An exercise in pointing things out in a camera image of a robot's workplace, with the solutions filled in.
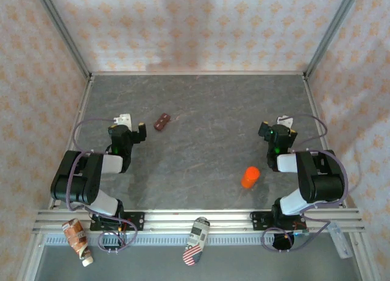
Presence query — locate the small brown block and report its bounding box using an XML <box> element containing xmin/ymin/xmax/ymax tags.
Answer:
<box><xmin>153</xmin><ymin>112</ymin><xmax>171</xmax><ymax>132</ymax></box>

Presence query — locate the orange pill bottle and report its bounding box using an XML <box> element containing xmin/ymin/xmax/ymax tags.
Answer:
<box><xmin>240</xmin><ymin>166</ymin><xmax>261</xmax><ymax>190</ymax></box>

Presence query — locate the brown squeeze bottle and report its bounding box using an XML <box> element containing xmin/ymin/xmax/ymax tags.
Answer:
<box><xmin>62</xmin><ymin>218</ymin><xmax>94</xmax><ymax>267</ymax></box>

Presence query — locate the clear plastic package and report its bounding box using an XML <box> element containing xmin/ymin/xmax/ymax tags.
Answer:
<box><xmin>327</xmin><ymin>221</ymin><xmax>354</xmax><ymax>259</ymax></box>

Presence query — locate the flag print can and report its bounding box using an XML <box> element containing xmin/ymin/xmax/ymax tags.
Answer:
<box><xmin>182</xmin><ymin>216</ymin><xmax>211</xmax><ymax>266</ymax></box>

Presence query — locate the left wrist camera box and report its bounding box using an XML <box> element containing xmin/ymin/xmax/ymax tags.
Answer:
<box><xmin>113</xmin><ymin>113</ymin><xmax>132</xmax><ymax>127</ymax></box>

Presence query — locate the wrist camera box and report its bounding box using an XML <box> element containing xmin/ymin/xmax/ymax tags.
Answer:
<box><xmin>276</xmin><ymin>115</ymin><xmax>294</xmax><ymax>130</ymax></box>
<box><xmin>113</xmin><ymin>113</ymin><xmax>132</xmax><ymax>127</ymax></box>

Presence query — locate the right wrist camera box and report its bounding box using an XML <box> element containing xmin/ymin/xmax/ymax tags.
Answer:
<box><xmin>276</xmin><ymin>115</ymin><xmax>294</xmax><ymax>130</ymax></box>

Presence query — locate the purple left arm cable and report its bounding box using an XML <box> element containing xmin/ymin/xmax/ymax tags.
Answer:
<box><xmin>65</xmin><ymin>118</ymin><xmax>138</xmax><ymax>254</ymax></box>

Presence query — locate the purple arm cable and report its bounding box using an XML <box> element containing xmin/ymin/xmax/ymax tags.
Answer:
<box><xmin>261</xmin><ymin>113</ymin><xmax>349</xmax><ymax>253</ymax></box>
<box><xmin>65</xmin><ymin>118</ymin><xmax>138</xmax><ymax>254</ymax></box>

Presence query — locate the aluminium side rail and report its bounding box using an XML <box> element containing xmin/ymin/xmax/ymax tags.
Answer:
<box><xmin>301</xmin><ymin>75</ymin><xmax>348</xmax><ymax>208</ymax></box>
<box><xmin>48</xmin><ymin>75</ymin><xmax>95</xmax><ymax>210</ymax></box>

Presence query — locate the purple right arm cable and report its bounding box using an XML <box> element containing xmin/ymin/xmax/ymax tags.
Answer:
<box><xmin>261</xmin><ymin>113</ymin><xmax>349</xmax><ymax>253</ymax></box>

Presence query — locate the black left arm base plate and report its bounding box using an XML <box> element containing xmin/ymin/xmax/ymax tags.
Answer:
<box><xmin>90</xmin><ymin>212</ymin><xmax>145</xmax><ymax>232</ymax></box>

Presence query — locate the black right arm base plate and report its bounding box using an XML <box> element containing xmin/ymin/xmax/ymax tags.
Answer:
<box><xmin>250</xmin><ymin>211</ymin><xmax>307</xmax><ymax>232</ymax></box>

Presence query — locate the thin aluminium frame rail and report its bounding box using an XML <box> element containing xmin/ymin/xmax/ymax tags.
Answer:
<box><xmin>90</xmin><ymin>70</ymin><xmax>307</xmax><ymax>77</ymax></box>

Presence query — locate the wide aluminium frame rail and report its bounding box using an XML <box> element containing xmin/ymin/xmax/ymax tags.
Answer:
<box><xmin>32</xmin><ymin>208</ymin><xmax>365</xmax><ymax>235</ymax></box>

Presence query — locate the grey slotted cable duct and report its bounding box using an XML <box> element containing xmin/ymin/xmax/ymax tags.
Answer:
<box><xmin>44</xmin><ymin>233</ymin><xmax>338</xmax><ymax>246</ymax></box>

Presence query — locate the aluminium frame post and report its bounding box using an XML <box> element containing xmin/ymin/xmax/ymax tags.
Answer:
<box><xmin>304</xmin><ymin>0</ymin><xmax>363</xmax><ymax>77</ymax></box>
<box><xmin>32</xmin><ymin>0</ymin><xmax>92</xmax><ymax>79</ymax></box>

